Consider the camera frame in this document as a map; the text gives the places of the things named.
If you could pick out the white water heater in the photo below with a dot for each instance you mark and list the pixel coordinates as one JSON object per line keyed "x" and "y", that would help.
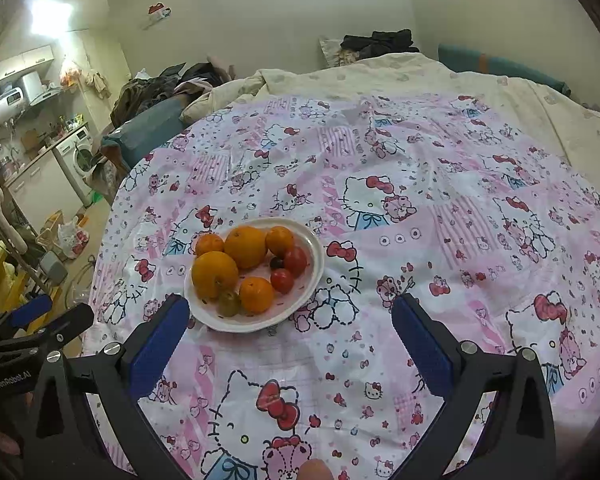
{"x": 2, "y": 105}

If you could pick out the person's left forearm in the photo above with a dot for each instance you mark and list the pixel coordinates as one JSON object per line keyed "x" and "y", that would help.
{"x": 2, "y": 441}

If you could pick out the red and white wall decoration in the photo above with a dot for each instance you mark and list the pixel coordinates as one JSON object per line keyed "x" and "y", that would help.
{"x": 157, "y": 12}

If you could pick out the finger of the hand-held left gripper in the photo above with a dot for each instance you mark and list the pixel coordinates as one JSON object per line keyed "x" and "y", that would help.
{"x": 27, "y": 310}
{"x": 55, "y": 327}

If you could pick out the blue bolster pillow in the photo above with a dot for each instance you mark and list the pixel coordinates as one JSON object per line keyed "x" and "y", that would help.
{"x": 145, "y": 125}

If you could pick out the small orange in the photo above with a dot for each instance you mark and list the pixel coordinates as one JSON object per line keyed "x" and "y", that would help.
{"x": 207, "y": 246}

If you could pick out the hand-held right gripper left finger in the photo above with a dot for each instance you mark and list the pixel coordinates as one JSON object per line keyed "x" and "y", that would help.
{"x": 155, "y": 345}

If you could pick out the pink printed blanket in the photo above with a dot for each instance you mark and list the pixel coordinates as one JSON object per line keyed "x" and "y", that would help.
{"x": 430, "y": 260}

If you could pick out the dark clothes pile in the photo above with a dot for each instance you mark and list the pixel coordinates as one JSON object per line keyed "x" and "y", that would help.
{"x": 155, "y": 85}

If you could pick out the green kiwi fruit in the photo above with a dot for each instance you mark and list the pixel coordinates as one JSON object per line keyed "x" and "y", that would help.
{"x": 228, "y": 303}

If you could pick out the dark grape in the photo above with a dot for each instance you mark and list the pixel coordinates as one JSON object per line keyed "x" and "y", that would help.
{"x": 277, "y": 262}

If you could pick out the orange hanging bag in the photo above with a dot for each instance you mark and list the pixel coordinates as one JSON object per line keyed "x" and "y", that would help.
{"x": 70, "y": 74}

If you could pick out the black clothes pile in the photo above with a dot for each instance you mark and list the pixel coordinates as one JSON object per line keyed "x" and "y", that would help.
{"x": 377, "y": 42}

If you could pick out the grey stool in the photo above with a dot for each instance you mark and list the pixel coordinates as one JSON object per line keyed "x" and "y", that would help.
{"x": 52, "y": 266}

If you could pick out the medium orange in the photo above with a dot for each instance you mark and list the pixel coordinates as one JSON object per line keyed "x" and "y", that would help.
{"x": 280, "y": 240}
{"x": 256, "y": 295}

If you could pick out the floral pillow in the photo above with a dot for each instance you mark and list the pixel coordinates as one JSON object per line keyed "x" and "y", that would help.
{"x": 332, "y": 50}

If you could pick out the large orange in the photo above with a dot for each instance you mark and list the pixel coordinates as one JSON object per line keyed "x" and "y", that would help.
{"x": 214, "y": 275}
{"x": 245, "y": 246}

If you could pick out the hanging cream towel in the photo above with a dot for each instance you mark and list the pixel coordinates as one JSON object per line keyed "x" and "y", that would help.
{"x": 97, "y": 82}

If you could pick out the range hood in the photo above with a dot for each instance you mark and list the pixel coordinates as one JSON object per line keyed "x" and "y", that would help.
{"x": 35, "y": 87}

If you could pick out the white plastic bag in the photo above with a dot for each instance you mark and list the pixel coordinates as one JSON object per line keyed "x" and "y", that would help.
{"x": 72, "y": 237}

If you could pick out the blue headboard cushion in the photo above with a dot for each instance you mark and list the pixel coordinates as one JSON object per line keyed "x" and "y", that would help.
{"x": 500, "y": 67}

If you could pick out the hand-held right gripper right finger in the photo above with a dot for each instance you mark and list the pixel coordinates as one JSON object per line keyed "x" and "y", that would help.
{"x": 422, "y": 345}

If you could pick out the person's bare skin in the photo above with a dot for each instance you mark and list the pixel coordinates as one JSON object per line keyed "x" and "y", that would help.
{"x": 315, "y": 471}

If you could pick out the pink and white plate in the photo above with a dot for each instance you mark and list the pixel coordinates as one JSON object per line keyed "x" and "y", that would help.
{"x": 260, "y": 322}

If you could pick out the white washing machine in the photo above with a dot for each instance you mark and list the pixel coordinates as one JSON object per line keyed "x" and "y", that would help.
{"x": 77, "y": 157}

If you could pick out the red tomato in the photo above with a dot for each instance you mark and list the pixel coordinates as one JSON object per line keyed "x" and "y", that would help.
{"x": 282, "y": 280}
{"x": 296, "y": 261}

